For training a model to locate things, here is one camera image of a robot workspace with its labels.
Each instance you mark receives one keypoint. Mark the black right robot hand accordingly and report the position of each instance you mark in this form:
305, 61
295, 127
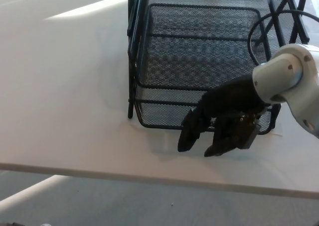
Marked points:
231, 99

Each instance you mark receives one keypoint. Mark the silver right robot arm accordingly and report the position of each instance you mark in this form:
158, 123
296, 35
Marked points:
286, 74

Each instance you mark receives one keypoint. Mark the small black mesh tray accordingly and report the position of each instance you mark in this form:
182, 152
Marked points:
187, 61

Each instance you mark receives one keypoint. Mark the black mesh desk tray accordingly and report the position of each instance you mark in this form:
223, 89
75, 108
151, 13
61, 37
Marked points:
131, 61

